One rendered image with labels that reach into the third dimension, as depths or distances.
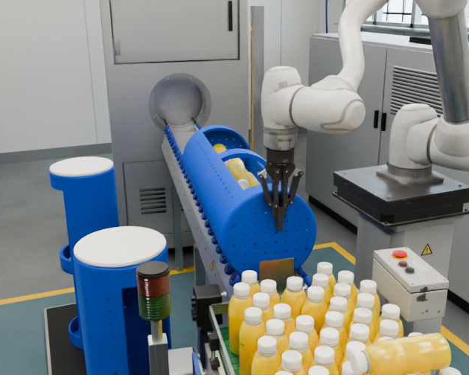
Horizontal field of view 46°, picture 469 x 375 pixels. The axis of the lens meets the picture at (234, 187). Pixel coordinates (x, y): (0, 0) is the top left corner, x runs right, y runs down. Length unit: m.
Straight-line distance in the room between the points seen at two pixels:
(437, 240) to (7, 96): 5.17
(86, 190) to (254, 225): 1.09
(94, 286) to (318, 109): 0.82
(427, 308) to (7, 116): 5.60
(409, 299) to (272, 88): 0.61
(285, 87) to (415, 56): 2.20
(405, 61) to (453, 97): 1.79
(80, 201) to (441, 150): 1.48
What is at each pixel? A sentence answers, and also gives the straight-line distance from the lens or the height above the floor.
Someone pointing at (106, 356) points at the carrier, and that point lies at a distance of 1.79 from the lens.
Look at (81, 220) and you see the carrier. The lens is 2.54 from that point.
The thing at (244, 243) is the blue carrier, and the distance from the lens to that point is 1.60.
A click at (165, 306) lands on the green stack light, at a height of 1.18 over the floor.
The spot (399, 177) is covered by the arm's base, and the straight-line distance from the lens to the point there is 2.11.
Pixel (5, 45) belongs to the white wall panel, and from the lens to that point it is 6.44.
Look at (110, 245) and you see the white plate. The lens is 1.75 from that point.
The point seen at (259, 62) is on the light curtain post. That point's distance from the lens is 2.93.
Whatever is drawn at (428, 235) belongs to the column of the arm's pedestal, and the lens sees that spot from 2.14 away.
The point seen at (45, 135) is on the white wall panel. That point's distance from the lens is 6.58.
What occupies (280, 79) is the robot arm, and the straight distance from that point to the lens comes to 1.43.
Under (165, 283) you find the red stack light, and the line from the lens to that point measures 1.08.
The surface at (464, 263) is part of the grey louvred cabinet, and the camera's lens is 3.42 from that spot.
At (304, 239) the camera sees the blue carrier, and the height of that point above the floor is 1.08.
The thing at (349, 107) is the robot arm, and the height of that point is 1.50.
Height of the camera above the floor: 1.75
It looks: 19 degrees down
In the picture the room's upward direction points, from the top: 1 degrees counter-clockwise
